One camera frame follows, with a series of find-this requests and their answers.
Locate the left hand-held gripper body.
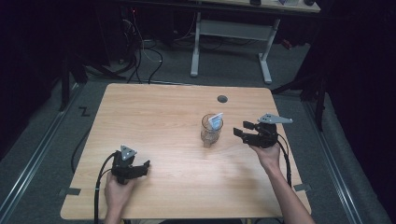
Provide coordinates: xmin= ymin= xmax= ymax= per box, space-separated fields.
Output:
xmin=110 ymin=145 xmax=139 ymax=185

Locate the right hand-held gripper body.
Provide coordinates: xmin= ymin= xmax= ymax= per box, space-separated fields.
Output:
xmin=247 ymin=113 xmax=293 ymax=149

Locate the white toothpaste tube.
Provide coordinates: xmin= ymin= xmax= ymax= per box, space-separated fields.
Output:
xmin=207 ymin=112 xmax=224 ymax=131

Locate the clear glass cup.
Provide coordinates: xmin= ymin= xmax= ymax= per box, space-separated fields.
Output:
xmin=200 ymin=113 xmax=224 ymax=147

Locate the person's right hand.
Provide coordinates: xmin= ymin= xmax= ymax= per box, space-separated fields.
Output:
xmin=249 ymin=142 xmax=282 ymax=174

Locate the person's left hand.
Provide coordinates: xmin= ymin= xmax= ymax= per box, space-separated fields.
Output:
xmin=104 ymin=172 xmax=138 ymax=214

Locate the black metal stand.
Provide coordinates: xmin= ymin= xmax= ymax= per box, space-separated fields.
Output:
xmin=271 ymin=70 xmax=329 ymax=133
xmin=59 ymin=54 xmax=126 ymax=112

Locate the desk with white legs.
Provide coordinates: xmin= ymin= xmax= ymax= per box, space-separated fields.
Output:
xmin=190 ymin=0 xmax=321 ymax=86

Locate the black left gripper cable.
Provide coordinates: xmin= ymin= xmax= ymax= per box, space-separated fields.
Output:
xmin=93 ymin=151 xmax=120 ymax=224

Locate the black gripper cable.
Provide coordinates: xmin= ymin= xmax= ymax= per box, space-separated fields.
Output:
xmin=275 ymin=133 xmax=293 ymax=189
xmin=93 ymin=151 xmax=120 ymax=224

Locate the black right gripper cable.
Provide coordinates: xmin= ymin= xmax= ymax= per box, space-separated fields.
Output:
xmin=275 ymin=133 xmax=293 ymax=189

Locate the thin black floor cable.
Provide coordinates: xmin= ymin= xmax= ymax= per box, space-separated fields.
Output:
xmin=70 ymin=126 xmax=93 ymax=174

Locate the metal floor rail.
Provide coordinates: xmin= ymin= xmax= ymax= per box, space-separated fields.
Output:
xmin=303 ymin=102 xmax=364 ymax=224
xmin=0 ymin=83 xmax=80 ymax=224

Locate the black floor cable bundle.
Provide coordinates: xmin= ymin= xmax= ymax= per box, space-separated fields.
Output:
xmin=122 ymin=36 xmax=164 ymax=85

